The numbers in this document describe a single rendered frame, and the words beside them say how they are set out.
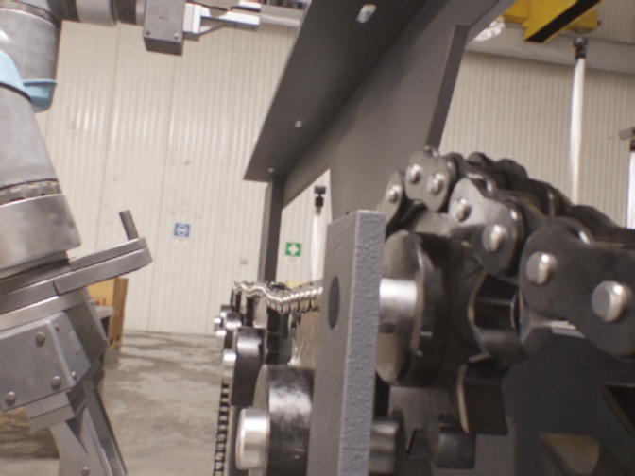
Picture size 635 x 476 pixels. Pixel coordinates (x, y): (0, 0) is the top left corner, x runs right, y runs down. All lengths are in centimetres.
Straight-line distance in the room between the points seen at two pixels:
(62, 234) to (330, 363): 33
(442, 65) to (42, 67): 59
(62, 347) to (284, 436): 20
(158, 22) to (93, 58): 1063
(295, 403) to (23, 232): 24
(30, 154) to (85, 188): 1046
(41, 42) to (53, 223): 43
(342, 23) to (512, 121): 1211
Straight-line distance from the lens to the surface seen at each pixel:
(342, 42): 54
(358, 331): 16
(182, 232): 1067
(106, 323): 350
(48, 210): 48
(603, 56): 1320
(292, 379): 33
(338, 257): 17
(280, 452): 31
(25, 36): 86
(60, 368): 45
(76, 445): 49
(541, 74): 1317
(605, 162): 1347
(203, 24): 88
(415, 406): 18
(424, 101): 40
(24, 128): 49
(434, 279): 16
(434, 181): 16
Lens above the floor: 94
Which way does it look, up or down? 5 degrees up
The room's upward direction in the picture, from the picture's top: 5 degrees clockwise
